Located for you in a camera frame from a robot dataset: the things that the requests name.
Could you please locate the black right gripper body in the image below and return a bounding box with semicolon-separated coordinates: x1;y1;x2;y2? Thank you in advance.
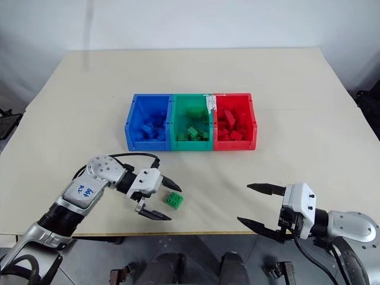
277;207;302;239

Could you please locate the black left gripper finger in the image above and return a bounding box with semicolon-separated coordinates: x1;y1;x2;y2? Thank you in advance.
138;207;173;221
162;175;183;192

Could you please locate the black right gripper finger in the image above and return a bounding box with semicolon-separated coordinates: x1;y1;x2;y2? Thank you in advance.
246;183;287;197
236;216;286;243

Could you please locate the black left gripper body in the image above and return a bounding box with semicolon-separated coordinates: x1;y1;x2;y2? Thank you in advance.
128;175;166;213

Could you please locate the green studded toy block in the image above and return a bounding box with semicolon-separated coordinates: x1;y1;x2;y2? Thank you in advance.
165;191;185;208

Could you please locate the blue plastic bin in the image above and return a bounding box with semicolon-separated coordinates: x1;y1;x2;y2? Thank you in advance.
124;93;174;151

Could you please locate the green plastic bin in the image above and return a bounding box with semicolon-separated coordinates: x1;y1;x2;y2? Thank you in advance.
170;93;215;151

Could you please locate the dark rounded shape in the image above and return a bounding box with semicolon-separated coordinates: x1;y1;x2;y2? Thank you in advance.
218;251;248;285
137;252;187;285

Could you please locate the red plastic bin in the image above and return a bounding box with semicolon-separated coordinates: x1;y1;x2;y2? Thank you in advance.
212;93;258;151

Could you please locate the white tape strip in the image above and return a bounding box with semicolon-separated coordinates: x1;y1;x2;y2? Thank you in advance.
202;93;228;114

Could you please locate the black bulky object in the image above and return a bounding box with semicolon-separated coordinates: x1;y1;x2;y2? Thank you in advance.
355;88;380;113

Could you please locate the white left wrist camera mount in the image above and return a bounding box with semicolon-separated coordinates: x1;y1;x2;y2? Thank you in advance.
125;168;163;200

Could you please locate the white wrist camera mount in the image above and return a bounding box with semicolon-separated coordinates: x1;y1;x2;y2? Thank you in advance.
125;168;163;200
281;182;317;240

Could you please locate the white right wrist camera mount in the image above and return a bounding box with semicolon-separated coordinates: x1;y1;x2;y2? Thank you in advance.
281;182;317;240

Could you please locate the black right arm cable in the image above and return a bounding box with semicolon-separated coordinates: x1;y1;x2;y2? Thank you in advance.
293;236;342;285

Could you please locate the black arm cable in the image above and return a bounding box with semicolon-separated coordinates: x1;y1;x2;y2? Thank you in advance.
293;236;342;285
107;152;161;170

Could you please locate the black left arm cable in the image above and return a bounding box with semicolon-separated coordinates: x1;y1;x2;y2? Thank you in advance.
107;152;161;170

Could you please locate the brown and black bracket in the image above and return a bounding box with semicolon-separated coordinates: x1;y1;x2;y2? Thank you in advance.
109;262;135;285
263;260;295;285

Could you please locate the black object with frame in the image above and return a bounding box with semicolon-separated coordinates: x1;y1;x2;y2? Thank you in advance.
0;108;23;141

